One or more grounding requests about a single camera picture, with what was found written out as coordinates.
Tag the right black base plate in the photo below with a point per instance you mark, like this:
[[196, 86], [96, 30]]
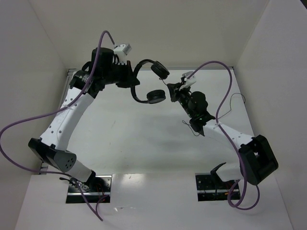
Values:
[[207, 190]]

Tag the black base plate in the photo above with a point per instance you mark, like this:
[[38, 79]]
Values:
[[98, 191], [207, 190]]

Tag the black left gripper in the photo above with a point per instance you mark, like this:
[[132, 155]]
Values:
[[129, 74]]

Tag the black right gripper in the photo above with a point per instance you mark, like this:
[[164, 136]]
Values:
[[174, 91]]

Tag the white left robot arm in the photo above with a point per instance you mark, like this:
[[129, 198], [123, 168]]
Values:
[[107, 66]]

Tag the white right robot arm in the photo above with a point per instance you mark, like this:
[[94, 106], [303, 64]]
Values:
[[257, 160]]

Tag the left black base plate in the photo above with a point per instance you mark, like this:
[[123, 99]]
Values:
[[98, 191]]

